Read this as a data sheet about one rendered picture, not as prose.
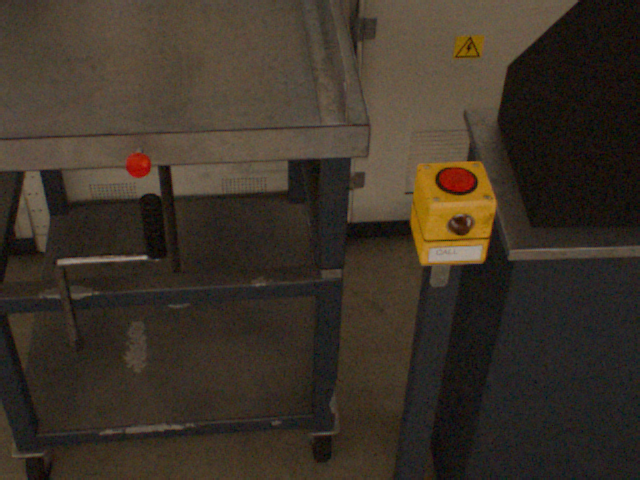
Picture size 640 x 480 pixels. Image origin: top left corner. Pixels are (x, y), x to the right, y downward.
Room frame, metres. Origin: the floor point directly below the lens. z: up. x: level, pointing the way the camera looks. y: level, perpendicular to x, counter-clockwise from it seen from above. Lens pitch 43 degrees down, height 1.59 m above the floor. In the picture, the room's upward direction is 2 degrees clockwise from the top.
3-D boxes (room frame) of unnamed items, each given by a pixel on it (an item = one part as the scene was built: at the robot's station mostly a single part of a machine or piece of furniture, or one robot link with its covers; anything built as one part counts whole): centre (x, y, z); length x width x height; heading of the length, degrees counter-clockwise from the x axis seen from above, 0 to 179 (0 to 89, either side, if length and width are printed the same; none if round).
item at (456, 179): (0.85, -0.15, 0.90); 0.04 x 0.04 x 0.02
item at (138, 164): (0.96, 0.24, 0.82); 0.04 x 0.03 x 0.03; 7
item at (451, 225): (0.80, -0.16, 0.87); 0.03 x 0.01 x 0.03; 97
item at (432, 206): (0.85, -0.15, 0.85); 0.08 x 0.08 x 0.10; 7
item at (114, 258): (0.96, 0.30, 0.60); 0.17 x 0.03 x 0.30; 98
